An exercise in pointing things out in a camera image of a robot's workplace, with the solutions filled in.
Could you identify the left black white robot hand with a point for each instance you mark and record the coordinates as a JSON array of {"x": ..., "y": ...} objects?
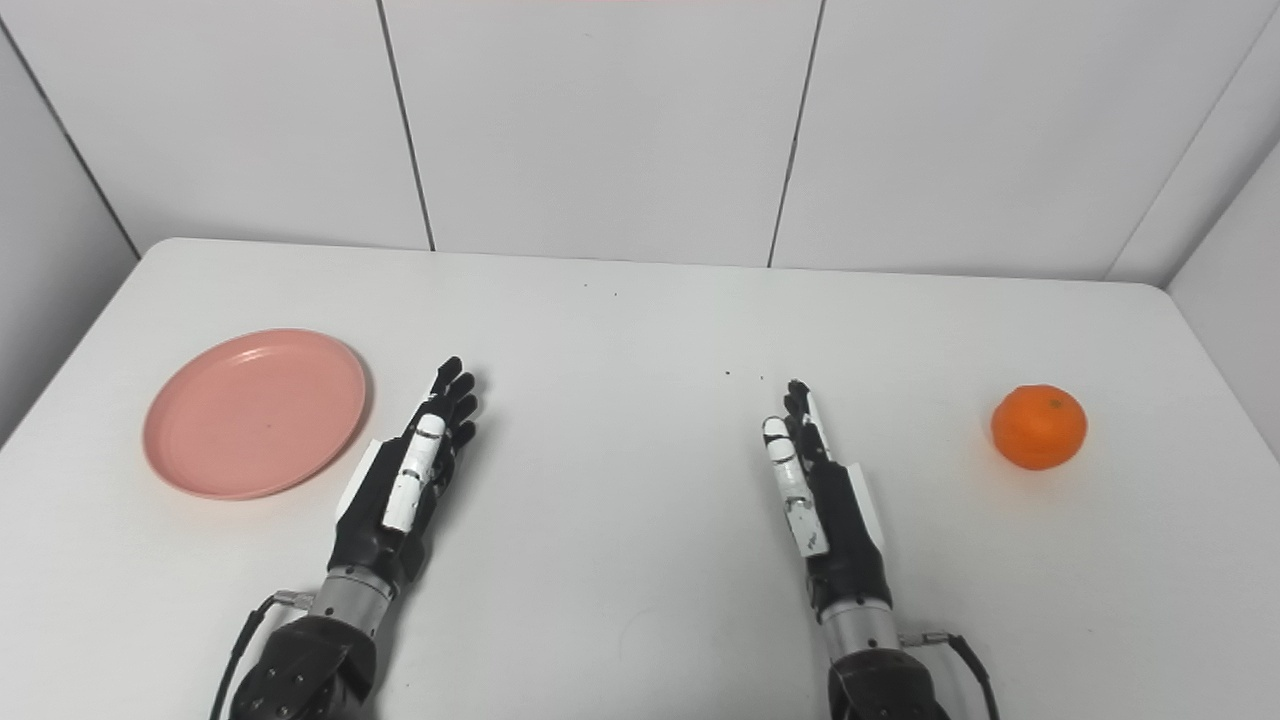
[{"x": 372, "y": 520}]

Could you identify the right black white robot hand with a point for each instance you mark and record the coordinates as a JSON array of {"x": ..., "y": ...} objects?
[{"x": 840, "y": 530}]

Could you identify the pink round plate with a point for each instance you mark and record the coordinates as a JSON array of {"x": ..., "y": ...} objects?
[{"x": 255, "y": 413}]

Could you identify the orange fruit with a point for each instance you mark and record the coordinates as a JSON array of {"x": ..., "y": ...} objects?
[{"x": 1039, "y": 427}]

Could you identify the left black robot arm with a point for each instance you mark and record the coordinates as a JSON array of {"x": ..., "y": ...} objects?
[{"x": 320, "y": 650}]

